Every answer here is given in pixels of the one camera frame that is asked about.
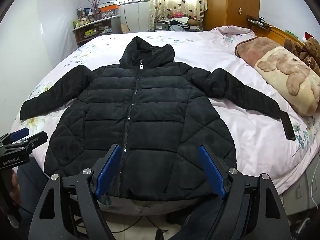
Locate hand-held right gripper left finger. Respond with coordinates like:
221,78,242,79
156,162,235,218
28,144,122,240

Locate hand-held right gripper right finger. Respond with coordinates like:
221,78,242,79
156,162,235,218
198,144,292,240

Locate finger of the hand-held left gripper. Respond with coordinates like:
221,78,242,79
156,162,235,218
23,131,48,151
0,127,30,146

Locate black puffer jacket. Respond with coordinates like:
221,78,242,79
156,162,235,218
19,36,295,200

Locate pile of clothes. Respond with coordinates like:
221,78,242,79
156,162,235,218
155,12,203,32

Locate person's left hand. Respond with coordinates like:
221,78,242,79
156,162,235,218
9,172,22,206

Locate person's left leg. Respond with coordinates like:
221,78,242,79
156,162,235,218
15,165,52,233

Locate bed with floral pink sheet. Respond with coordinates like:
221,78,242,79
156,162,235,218
15,26,320,217

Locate bear print cream pillow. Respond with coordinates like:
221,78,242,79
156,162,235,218
254,46,320,117

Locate cluttered wooden shelf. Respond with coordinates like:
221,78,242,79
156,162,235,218
72,16,121,48

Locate brown plush pillow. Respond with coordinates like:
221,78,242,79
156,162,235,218
235,37,284,67

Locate orange storage box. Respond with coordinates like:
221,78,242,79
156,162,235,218
98,3,120,13

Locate pink flower branches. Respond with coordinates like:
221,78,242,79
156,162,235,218
82,0,103,21

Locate brown teddy bear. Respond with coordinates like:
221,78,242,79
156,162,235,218
284,32,320,76

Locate black box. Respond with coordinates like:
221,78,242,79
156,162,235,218
153,22,171,32

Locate wooden headboard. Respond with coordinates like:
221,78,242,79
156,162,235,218
246,20,312,47

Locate white cabinet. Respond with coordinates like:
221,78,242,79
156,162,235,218
118,2,151,35

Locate black rack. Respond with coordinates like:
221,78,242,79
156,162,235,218
246,14,272,31

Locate wooden wardrobe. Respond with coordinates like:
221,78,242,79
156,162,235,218
202,0,261,32

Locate heart print curtain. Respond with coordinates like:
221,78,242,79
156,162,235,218
148,0,208,32

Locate black floor cable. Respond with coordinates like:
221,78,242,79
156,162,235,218
109,214,162,234

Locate white cable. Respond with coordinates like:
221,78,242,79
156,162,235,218
309,164,320,212

